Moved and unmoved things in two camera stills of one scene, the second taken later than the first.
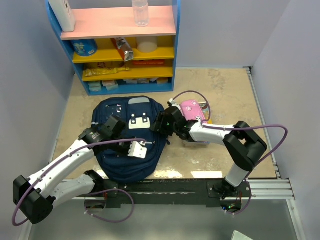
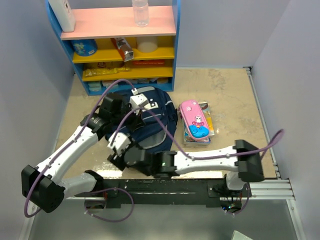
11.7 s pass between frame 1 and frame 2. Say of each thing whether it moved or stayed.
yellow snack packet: stayed
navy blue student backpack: moved
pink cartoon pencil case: stayed
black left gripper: moved
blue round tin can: stayed
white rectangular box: stayed
